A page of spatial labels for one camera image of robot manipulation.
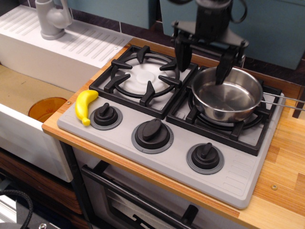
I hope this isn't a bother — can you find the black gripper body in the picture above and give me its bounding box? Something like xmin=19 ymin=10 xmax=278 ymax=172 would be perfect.
xmin=172 ymin=2 xmax=249 ymax=49

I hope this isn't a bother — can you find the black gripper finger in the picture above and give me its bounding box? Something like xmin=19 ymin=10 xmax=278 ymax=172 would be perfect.
xmin=215 ymin=47 xmax=244 ymax=85
xmin=174 ymin=36 xmax=192 ymax=72

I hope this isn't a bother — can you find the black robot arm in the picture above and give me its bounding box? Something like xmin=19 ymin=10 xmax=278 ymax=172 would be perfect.
xmin=172 ymin=0 xmax=249 ymax=85

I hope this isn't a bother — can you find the stainless steel pan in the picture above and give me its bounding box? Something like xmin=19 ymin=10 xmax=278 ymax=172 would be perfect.
xmin=191 ymin=67 xmax=304 ymax=123

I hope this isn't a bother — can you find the left black burner grate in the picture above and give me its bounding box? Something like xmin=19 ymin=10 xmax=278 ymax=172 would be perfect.
xmin=89 ymin=45 xmax=198 ymax=119

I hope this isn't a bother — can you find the black burner grate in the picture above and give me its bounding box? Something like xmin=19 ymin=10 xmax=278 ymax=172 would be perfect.
xmin=166 ymin=77 xmax=282 ymax=156
xmin=89 ymin=45 xmax=198 ymax=119

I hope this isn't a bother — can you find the white burner disc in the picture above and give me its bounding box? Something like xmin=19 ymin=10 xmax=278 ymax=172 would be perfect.
xmin=115 ymin=58 xmax=180 ymax=95

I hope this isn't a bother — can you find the grey toy stove top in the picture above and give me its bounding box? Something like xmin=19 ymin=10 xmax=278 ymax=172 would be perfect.
xmin=57 ymin=46 xmax=285 ymax=209

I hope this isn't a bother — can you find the right black burner grate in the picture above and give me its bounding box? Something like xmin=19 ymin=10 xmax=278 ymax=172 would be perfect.
xmin=166 ymin=77 xmax=282 ymax=156

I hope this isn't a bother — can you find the middle black stove knob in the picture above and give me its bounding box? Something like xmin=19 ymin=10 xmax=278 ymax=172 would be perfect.
xmin=131 ymin=118 xmax=174 ymax=154

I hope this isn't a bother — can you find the black stove knob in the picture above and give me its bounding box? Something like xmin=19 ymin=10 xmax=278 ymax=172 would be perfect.
xmin=90 ymin=103 xmax=123 ymax=131
xmin=131 ymin=118 xmax=174 ymax=154
xmin=186 ymin=143 xmax=224 ymax=175

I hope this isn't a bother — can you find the left black stove knob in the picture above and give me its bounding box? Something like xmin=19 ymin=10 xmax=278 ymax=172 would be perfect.
xmin=90 ymin=103 xmax=123 ymax=131

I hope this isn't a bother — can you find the right black stove knob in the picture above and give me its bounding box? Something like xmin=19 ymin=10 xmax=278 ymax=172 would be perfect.
xmin=186 ymin=143 xmax=224 ymax=175

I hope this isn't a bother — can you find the yellow toy banana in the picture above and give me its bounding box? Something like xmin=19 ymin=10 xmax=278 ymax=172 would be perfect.
xmin=75 ymin=90 xmax=99 ymax=126

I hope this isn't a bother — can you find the grey toy faucet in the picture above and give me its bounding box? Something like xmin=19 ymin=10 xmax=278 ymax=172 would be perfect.
xmin=35 ymin=0 xmax=72 ymax=40

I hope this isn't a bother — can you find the white toy sink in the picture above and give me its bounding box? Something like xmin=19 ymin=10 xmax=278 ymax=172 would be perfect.
xmin=0 ymin=5 xmax=131 ymax=182

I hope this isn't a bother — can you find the orange plastic plate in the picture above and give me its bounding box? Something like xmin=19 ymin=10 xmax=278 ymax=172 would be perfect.
xmin=28 ymin=97 xmax=67 ymax=123

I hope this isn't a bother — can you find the oven door with handle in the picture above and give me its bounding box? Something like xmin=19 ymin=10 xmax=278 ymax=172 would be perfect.
xmin=73 ymin=148 xmax=242 ymax=229

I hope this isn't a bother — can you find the black braided cable lower left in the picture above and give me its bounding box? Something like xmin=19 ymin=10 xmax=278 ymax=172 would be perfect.
xmin=0 ymin=189 xmax=34 ymax=229

